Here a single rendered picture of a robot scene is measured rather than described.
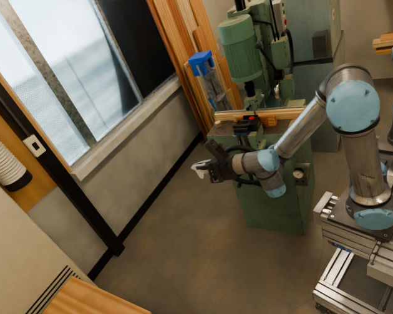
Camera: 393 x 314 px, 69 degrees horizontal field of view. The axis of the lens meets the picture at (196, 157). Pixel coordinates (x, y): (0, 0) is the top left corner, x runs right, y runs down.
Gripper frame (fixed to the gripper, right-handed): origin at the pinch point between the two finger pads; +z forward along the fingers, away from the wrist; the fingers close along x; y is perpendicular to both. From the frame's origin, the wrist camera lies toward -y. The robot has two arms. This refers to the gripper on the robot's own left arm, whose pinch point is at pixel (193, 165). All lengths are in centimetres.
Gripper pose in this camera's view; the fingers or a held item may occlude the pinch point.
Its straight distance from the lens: 116.4
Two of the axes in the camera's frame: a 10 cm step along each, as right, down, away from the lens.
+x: 5.5, -3.8, 7.4
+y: 3.4, 9.1, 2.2
